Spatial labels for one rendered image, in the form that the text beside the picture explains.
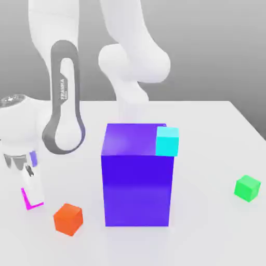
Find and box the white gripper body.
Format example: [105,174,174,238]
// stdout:
[21,167,45,206]

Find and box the small magenta cube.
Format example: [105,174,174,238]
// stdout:
[20,187,45,211]

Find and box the small orange cube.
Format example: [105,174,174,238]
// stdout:
[53,203,84,237]

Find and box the small cyan cube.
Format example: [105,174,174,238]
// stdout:
[155,126,180,157]

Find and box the small green cube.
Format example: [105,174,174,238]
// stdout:
[234,175,262,203]

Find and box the large purple box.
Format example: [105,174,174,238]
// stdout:
[100,123,175,228]

